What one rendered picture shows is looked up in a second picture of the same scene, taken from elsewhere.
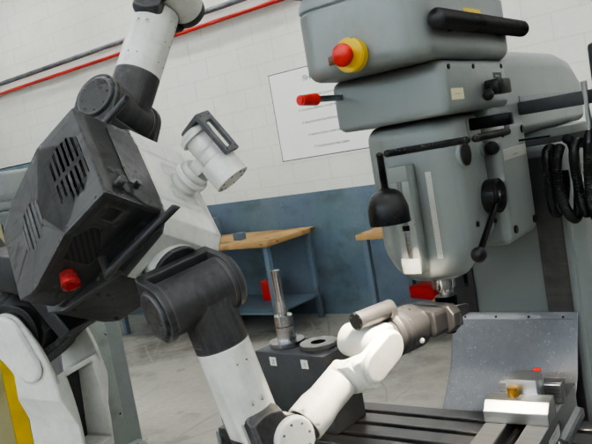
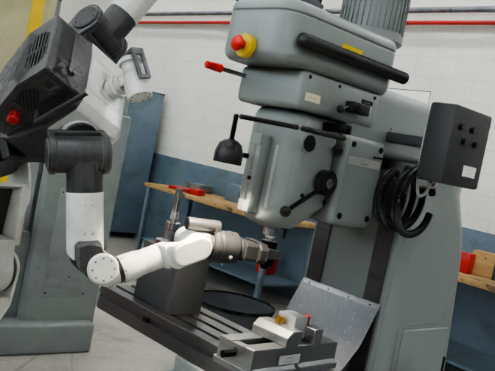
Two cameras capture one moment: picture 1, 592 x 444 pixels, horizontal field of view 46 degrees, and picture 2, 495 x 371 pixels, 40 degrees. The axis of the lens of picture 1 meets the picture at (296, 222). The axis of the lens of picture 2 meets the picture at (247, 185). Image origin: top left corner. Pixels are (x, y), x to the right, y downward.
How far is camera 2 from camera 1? 0.70 m
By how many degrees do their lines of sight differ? 10
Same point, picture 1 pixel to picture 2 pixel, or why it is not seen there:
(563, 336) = (362, 319)
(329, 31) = (241, 26)
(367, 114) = (255, 92)
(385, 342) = (197, 241)
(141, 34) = not seen: outside the picture
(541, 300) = (361, 288)
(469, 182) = (306, 164)
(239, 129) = not seen: hidden behind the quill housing
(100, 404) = (16, 217)
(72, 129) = (51, 27)
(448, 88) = (304, 91)
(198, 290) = (78, 149)
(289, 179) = not seen: hidden behind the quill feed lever
